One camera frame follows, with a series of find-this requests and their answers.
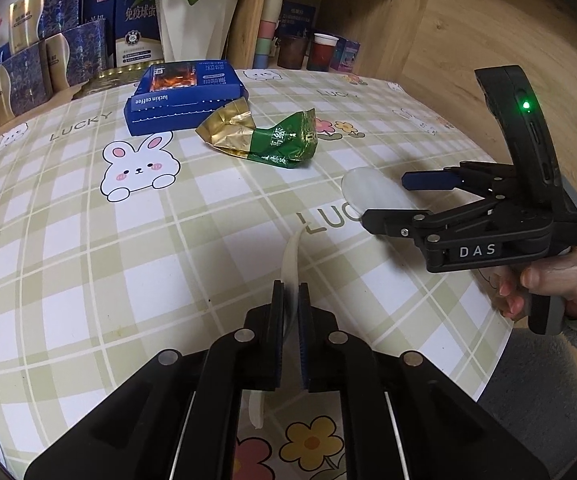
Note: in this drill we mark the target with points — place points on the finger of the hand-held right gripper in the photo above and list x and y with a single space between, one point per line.
383 222
428 180

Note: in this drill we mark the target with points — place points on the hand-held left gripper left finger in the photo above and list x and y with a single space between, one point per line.
278 320

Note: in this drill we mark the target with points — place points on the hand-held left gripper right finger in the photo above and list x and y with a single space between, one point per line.
304 320

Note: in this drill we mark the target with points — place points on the clear plastic lid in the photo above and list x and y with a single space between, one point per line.
373 190

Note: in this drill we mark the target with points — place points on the white plastic fork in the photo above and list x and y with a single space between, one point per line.
291 260

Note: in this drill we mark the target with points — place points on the green gold snack wrapper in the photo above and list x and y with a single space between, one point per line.
273 140

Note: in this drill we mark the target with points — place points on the small purple box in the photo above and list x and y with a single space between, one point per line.
346 55

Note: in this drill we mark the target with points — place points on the paper cup with dark drink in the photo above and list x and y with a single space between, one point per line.
323 52

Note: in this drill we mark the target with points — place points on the green checked bunny tablecloth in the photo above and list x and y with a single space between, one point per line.
118 260

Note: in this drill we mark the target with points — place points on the brown cup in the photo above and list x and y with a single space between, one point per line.
291 52

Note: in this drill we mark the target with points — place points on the dark blue gift box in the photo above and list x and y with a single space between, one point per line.
296 17

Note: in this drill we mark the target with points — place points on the stack of pastel cups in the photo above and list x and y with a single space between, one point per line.
268 20

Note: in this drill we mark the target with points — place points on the person's right leg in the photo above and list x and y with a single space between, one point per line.
533 395

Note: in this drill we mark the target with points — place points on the blue coffee box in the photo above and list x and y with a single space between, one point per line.
183 95

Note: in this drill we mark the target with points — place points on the red rose plant white pot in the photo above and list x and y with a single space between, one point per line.
193 25

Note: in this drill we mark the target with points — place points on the gold leaf tray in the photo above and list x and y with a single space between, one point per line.
103 82

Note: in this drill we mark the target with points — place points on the blue box with white label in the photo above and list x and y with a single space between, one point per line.
136 30

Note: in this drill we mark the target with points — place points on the blue gold patterned box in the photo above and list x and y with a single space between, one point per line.
76 55
43 10
16 90

